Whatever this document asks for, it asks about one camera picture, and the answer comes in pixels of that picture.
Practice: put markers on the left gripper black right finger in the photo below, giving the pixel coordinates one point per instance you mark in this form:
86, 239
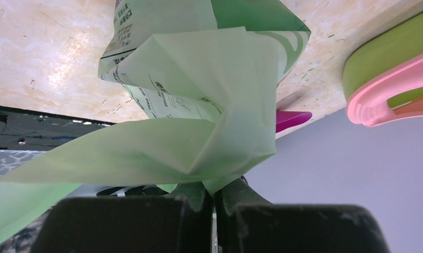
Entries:
247, 222

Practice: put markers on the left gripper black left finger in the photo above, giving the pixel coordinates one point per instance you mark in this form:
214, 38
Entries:
180, 221

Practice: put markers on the magenta plastic litter scoop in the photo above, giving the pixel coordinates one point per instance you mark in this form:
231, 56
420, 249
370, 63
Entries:
288, 119

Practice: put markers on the green cat litter bag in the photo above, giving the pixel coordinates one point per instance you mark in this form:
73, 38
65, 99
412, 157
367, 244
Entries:
204, 72

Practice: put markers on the pink and green litter box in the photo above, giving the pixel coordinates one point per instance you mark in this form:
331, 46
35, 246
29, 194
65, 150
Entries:
383, 79

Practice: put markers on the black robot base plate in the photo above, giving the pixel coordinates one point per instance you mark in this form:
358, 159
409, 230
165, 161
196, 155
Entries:
38, 131

